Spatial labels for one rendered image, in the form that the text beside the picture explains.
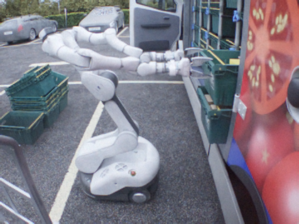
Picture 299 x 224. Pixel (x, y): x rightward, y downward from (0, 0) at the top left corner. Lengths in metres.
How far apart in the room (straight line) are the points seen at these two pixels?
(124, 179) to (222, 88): 0.92
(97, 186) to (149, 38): 3.35
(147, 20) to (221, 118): 3.36
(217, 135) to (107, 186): 0.87
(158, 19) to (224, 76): 3.40
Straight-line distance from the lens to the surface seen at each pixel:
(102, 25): 10.33
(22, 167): 0.75
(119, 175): 1.65
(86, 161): 1.81
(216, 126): 1.39
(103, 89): 1.48
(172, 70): 1.16
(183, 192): 2.00
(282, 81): 0.81
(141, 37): 4.45
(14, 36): 12.53
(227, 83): 1.29
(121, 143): 1.65
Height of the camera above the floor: 1.46
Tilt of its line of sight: 27 degrees down
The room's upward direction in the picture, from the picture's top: straight up
